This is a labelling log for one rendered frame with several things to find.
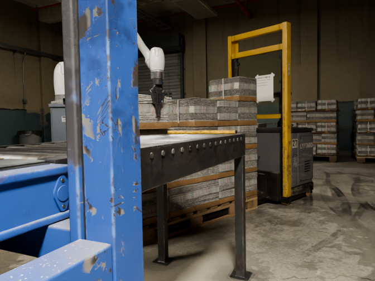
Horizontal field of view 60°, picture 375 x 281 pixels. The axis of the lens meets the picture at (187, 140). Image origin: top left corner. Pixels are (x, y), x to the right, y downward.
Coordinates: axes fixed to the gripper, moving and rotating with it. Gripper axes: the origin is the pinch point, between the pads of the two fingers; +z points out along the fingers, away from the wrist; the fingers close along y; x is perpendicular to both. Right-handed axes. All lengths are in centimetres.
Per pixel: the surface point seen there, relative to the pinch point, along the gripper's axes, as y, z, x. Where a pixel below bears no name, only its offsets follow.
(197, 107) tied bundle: -51, -3, -12
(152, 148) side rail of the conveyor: 84, 17, 101
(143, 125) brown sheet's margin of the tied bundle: 10.0, 10.7, -3.9
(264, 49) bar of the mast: -160, -66, -19
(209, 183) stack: -64, 61, -12
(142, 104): 10.9, -3.4, -3.3
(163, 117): -7.0, 5.1, -3.3
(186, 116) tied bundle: -47, 4, -21
